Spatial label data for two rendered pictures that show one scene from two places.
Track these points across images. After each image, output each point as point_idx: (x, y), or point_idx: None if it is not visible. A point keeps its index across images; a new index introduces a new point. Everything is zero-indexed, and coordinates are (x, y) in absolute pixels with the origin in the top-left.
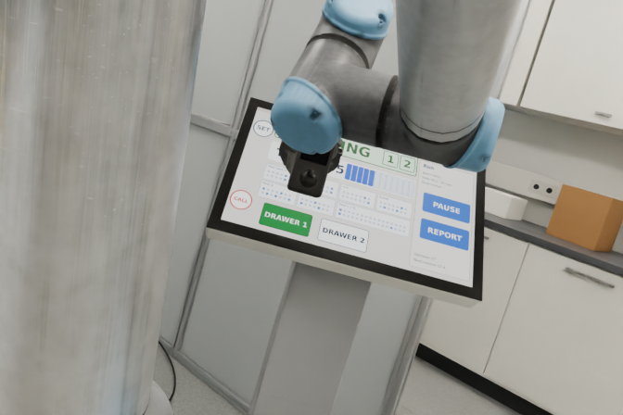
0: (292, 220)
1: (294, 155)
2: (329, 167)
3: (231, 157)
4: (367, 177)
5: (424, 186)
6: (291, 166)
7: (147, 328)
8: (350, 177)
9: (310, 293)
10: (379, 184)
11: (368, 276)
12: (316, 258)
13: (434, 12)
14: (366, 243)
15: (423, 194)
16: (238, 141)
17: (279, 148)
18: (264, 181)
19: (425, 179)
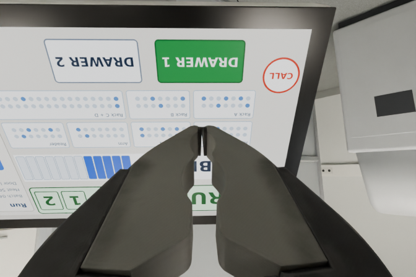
0: (189, 62)
1: (285, 249)
2: (82, 235)
3: (303, 140)
4: (96, 167)
5: (8, 177)
6: (257, 173)
7: None
8: (120, 160)
9: None
10: (74, 161)
11: (28, 0)
12: (127, 2)
13: None
14: (50, 59)
15: (4, 166)
16: (295, 164)
17: (384, 268)
18: (248, 117)
19: (13, 188)
